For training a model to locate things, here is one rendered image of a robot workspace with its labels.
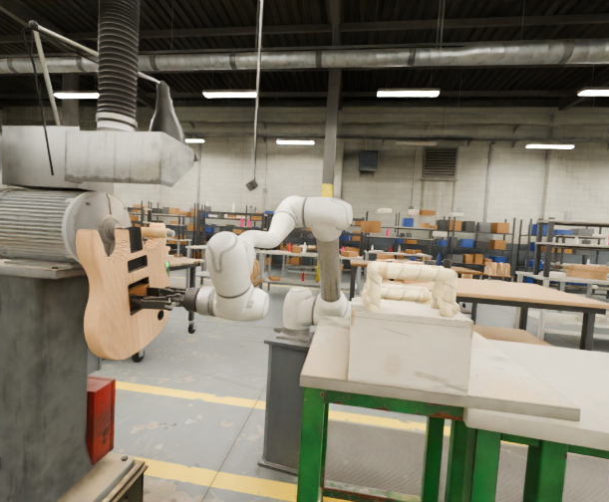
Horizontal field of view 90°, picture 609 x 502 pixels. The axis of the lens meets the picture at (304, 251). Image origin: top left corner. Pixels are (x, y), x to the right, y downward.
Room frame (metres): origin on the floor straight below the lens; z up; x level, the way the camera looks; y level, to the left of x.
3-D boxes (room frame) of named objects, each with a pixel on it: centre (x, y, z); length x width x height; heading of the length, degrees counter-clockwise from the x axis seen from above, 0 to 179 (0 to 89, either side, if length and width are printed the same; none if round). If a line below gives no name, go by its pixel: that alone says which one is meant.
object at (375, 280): (0.73, -0.17, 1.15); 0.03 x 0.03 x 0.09
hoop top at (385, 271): (0.72, -0.26, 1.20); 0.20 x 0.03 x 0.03; 81
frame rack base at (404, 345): (0.77, -0.26, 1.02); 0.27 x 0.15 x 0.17; 82
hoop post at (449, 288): (0.71, -0.34, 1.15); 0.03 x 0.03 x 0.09
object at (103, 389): (1.24, 0.89, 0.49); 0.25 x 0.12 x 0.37; 82
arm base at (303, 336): (1.71, 0.04, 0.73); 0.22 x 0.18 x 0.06; 74
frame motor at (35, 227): (1.07, 0.85, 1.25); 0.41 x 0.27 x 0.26; 82
